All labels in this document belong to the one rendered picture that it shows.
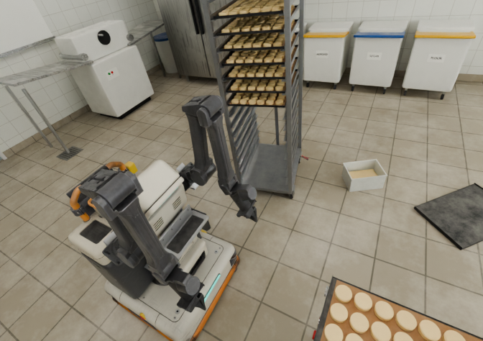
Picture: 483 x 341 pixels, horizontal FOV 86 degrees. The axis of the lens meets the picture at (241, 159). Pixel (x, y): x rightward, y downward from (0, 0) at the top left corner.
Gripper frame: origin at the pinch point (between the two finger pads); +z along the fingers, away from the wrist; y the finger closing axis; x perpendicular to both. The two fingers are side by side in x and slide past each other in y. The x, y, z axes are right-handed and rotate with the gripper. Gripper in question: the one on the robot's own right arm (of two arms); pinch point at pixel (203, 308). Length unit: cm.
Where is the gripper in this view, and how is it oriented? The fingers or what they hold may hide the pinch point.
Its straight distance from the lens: 113.6
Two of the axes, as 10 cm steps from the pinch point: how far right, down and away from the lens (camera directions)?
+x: -7.2, 1.3, 6.8
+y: 4.9, -6.0, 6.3
